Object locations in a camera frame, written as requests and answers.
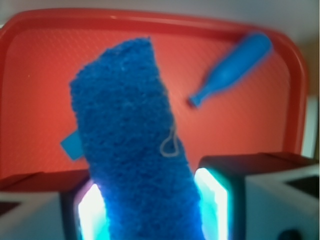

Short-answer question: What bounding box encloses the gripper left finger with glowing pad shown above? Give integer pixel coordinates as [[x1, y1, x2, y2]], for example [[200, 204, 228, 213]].
[[0, 170, 110, 240]]

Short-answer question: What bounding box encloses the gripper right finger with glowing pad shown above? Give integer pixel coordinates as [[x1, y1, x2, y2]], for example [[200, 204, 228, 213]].
[[194, 152, 320, 240]]

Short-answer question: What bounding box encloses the blue sponge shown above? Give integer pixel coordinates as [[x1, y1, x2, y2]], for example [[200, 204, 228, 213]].
[[70, 37, 204, 240]]

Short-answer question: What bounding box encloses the blue rectangular block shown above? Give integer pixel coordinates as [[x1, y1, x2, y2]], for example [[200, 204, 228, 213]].
[[60, 130, 84, 161]]

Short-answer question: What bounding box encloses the red plastic tray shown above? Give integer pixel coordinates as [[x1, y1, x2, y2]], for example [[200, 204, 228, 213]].
[[0, 8, 308, 178]]

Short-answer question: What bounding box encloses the blue plastic bottle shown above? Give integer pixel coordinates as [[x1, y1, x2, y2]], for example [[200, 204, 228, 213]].
[[189, 32, 273, 108]]

